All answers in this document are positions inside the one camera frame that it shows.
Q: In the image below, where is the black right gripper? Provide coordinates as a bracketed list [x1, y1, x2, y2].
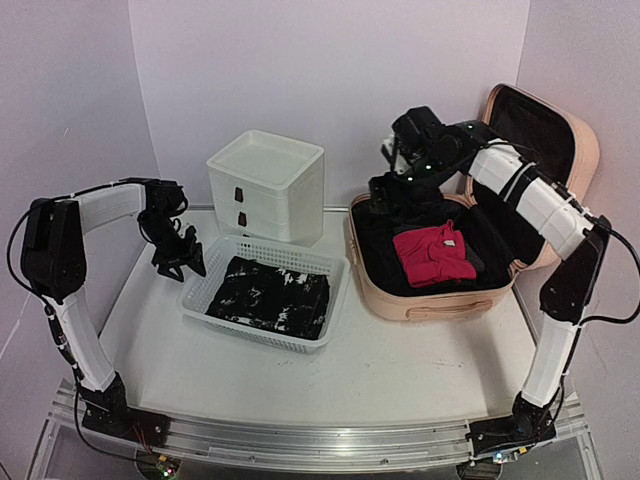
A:
[367, 151, 455, 216]

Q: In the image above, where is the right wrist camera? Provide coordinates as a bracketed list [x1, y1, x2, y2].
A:
[381, 134, 408, 175]

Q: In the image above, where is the aluminium front rail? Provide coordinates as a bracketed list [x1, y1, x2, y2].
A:
[47, 377, 591, 464]

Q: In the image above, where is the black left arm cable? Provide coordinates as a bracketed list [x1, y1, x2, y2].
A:
[5, 207, 46, 301]

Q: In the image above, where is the beige hard-shell suitcase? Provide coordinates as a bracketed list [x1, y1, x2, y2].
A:
[349, 84, 600, 321]

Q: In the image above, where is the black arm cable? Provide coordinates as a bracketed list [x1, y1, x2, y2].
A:
[5, 207, 46, 301]
[579, 224, 640, 326]

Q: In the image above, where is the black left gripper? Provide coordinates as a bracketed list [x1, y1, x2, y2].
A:
[137, 213, 206, 282]

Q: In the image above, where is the red garment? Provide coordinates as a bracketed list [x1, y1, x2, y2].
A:
[393, 220, 477, 288]

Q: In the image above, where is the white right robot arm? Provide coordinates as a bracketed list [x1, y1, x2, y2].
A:
[381, 106, 611, 457]

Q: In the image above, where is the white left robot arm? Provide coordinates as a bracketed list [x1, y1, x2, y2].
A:
[10, 177, 206, 447]

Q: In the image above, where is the grey dotted folded garment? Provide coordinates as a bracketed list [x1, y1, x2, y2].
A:
[465, 245, 486, 274]

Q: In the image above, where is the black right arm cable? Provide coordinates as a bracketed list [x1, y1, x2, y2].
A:
[579, 224, 640, 326]

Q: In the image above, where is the white tall plastic bin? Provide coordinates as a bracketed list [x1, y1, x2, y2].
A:
[206, 130, 324, 247]

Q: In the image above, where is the black clothes stack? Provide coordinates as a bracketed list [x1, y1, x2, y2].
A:
[206, 256, 330, 340]

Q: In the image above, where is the white perforated plastic basket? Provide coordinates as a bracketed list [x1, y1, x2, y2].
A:
[177, 235, 350, 354]

